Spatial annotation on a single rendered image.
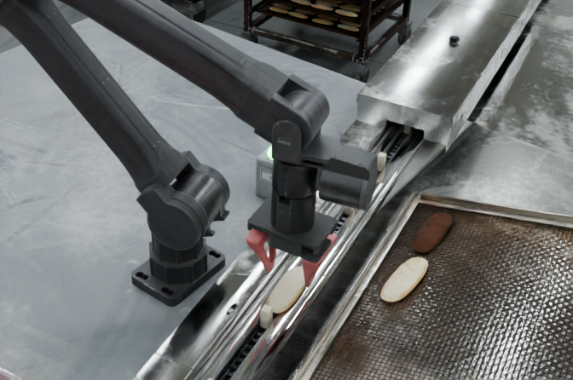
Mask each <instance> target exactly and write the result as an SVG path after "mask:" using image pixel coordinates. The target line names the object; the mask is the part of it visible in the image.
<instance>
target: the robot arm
mask: <svg viewBox="0 0 573 380"><path fill-rule="evenodd" d="M58 1H60V2H62V3H64V4H66V5H68V6H70V7H72V8H73V9H76V10H77V11H79V12H80V13H82V14H84V15H86V16H87V17H89V18H91V19H92V20H93V21H95V22H96V23H98V24H100V25H101V26H103V27H105V28H106V29H108V30H109V31H110V32H112V33H114V34H116V35H117V36H119V37H121V38H122V39H124V40H125V41H126V42H128V43H130V44H131V45H133V46H135V47H136V48H138V49H139V50H141V51H142V52H144V53H145V54H147V55H149V56H151V57H152V58H154V59H155V60H156V61H158V62H160V63H161V64H163V65H164V66H166V67H168V68H170V69H171V70H172V71H173V72H176V73H177V74H179V75H180V76H182V77H183V78H186V79H187V80H188V81H189V82H191V83H193V84H195V85H196V86H198V87H199V88H201V89H203V90H204V91H205V92H207V93H208V94H210V95H212V96H213V97H214V98H216V99H217V100H219V101H220V102H222V103H223V104H224V105H225V106H226V107H227V108H228V109H230V110H231V111H232V112H233V114H234V115H235V116H236V117H237V118H239V119H240V120H242V121H243V122H245V123H247V124H249V125H250V126H252V127H253V128H254V129H255V130H254V131H253V132H254V133H255V134H257V135H259V136H260V137H262V138H264V139H265V140H266V141H268V142H269V143H271V144H272V148H271V158H272V159H273V164H272V192H271V197H268V198H267V199H266V200H265V201H264V202H263V204H262V205H261V206H260V207H259V208H258V209H257V210H256V211H255V212H254V213H253V215H252V216H251V217H250V218H249V219H248V221H247V229H248V230H249V231H250V230H251V229H252V230H251V231H250V233H249V234H247V236H246V242H247V243H248V244H249V246H250V247H251V248H252V250H253V251H254V253H255V254H256V255H257V256H258V258H259V259H260V261H261V263H262V264H263V266H264V268H265V270H266V272H267V273H269V272H270V271H271V269H272V268H273V267H274V264H275V256H276V251H277V250H282V251H285V252H286V253H289V254H292V255H294V256H298V257H301V258H303V260H302V264H303V270H304V282H305V285H306V287H307V288H309V287H310V285H311V284H312V283H313V280H314V278H315V275H316V273H317V271H318V268H319V267H320V264H321V262H322V260H323V259H324V257H325V256H326V254H327V253H328V252H329V250H330V249H331V247H332V246H333V244H334V242H335V241H336V239H337V234H335V233H334V231H335V230H336V228H337V219H336V218H334V217H331V216H327V215H324V214H322V213H319V212H316V211H315V203H316V192H317V191H319V199H321V200H325V201H328V202H332V203H335V204H341V205H344V206H348V207H351V208H355V209H358V210H364V211H366V210H367V209H368V207H369V205H370V203H371V201H372V198H373V193H374V189H375V186H376V181H377V176H378V166H377V162H378V159H377V156H376V155H375V154H374V153H372V152H369V151H367V150H364V149H361V148H359V147H353V146H351V145H348V144H344V143H342V142H341V139H339V138H335V137H331V136H328V135H322V134H321V127H322V125H323V124H324V123H325V121H326V120H327V117H328V115H329V113H330V105H329V102H328V99H327V97H326V96H325V95H324V94H323V92H321V91H320V90H319V89H318V88H317V87H315V86H313V85H312V84H310V83H308V82H307V81H305V80H303V79H302V78H301V77H299V76H297V75H296V74H294V73H292V74H291V75H290V77H289V76H288V75H286V74H285V73H284V72H282V71H280V70H279V69H277V68H275V67H274V66H271V65H270V64H268V63H265V62H261V61H259V60H256V59H254V58H252V57H251V56H250V55H247V54H245V53H243V52H242V51H240V50H238V49H237V48H235V47H234V46H232V45H230V44H229V43H227V42H225V41H223V40H222V39H221V38H220V37H218V36H216V35H214V34H213V33H211V32H209V31H207V30H206V29H205V28H204V27H202V26H200V25H198V24H197V23H195V22H194V21H192V20H190V19H189V18H188V17H186V16H184V15H183V14H181V13H179V12H178V11H176V10H175V9H173V8H172V7H170V6H168V5H167V4H165V3H163V2H162V1H160V0H58ZM0 26H2V27H4V28H5V29H6V30H8V31H9V32H10V33H11V34H12V35H13V36H14V37H15V38H16V39H17V40H18V41H19V42H20V43H21V44H22V45H23V46H24V47H25V48H26V49H27V51H28V52H29V53H30V54H31V55H32V57H33V58H34V59H35V60H36V61H37V63H38V64H39V65H40V66H41V67H42V68H43V69H44V70H45V72H46V73H47V74H48V75H49V77H50V78H51V79H52V80H53V81H54V83H55V84H56V85H57V86H58V88H59V89H60V90H61V91H62V92H63V94H64V95H65V96H66V97H67V99H68V100H69V101H70V102H71V103H72V104H73V105H74V106H75V107H76V109H77V110H78V111H79V112H80V114H81V115H82V116H83V117H84V119H85V120H86V121H87V122H88V123H89V124H90V126H91V127H92V128H93V129H94V131H95V132H96V133H97V134H98V135H99V136H100V137H101V138H102V140H103V141H104V142H105V143H106V144H107V146H108V147H109V148H110V149H111V151H112V152H113V153H114V154H115V156H116V157H117V158H118V159H119V161H120V162H121V163H122V165H123V166H124V167H125V168H126V170H127V171H128V173H129V174H130V176H131V178H132V180H133V181H134V183H135V186H136V188H137V190H138V191H139V192H140V193H141V194H140V195H139V196H138V197H137V199H136V201H137V202H138V204H139V205H140V206H141V207H142V208H143V209H144V210H145V211H146V212H147V214H148V215H147V222H148V227H149V229H150V231H151V236H152V241H151V242H149V259H148V260H147V261H145V262H144V263H143V264H142V265H141V266H139V267H138V268H136V269H135V270H133V271H132V272H131V280H132V284H133V285H134V286H136V287H138V288H139V289H141V290H142V291H145V292H146V293H147V294H149V295H150V296H152V297H154V298H156V299H157V300H159V301H161V302H162V303H164V304H165V305H167V306H169V307H175V306H176V305H178V304H179V303H180V302H182V301H183V300H184V299H185V298H187V297H188V296H189V295H190V294H192V293H193V292H194V291H196V290H197V289H198V288H199V287H201V286H202V285H203V284H204V283H205V282H206V281H207V280H209V279H210V278H211V277H212V276H214V275H215V274H216V273H218V272H219V271H220V270H221V269H223V268H224V267H225V265H226V262H225V255H224V254H223V253H222V252H220V251H219V250H216V249H214V248H212V247H210V246H209V245H207V244H206V239H205V238H203V237H212V236H213V235H214V234H215V231H213V230H211V228H210V225H211V224H212V222H218V221H224V220H225V219H226V218H227V216H228V215H229V211H228V210H225V205H226V204H227V203H228V201H229V197H230V188H229V184H228V182H227V180H226V179H225V177H224V176H223V175H222V174H221V173H220V172H219V171H218V170H216V169H215V168H213V167H211V166H210V165H207V164H201V163H200V161H199V160H198V159H197V158H196V157H195V156H194V155H193V153H192V152H191V151H190V150H187V151H184V152H181V153H180V152H179V151H178V150H176V149H175V148H174V147H172V146H171V145H170V144H169V143H168V142H167V141H166V140H165V139H164V138H163V137H162V136H161V134H160V133H159V132H158V131H157V130H156V129H155V128H154V127H153V126H152V125H151V123H150V122H149V121H148V120H147V118H146V117H145V116H144V115H143V113H142V112H141V111H140V109H139V108H138V107H137V106H136V104H135V103H134V102H133V101H132V99H131V98H130V97H129V96H128V95H127V94H126V93H125V92H124V90H123V89H122V88H121V86H120V85H119V84H118V83H117V81H116V80H115V79H114V78H113V76H112V75H111V74H110V72H109V71H108V70H107V69H106V67H104V65H102V63H101V62H100V61H99V59H98V58H97V57H96V56H95V54H94V53H93V52H92V51H91V49H90V48H89V47H88V45H87V44H86V43H85V42H84V40H83V39H82V38H81V37H80V36H79V35H78V34H77V32H76V31H75V30H74V29H73V28H72V26H71V25H70V24H69V22H68V21H67V20H66V18H65V17H64V16H63V14H62V13H61V11H60V10H59V9H58V8H57V6H56V5H55V3H54V1H53V0H0ZM175 178H176V180H175V181H174V182H173V183H172V181H173V180H174V179H175ZM170 183H172V184H170ZM267 240H268V241H269V257H268V255H267V253H266V250H265V249H264V243H265V242H266V241H267Z"/></svg>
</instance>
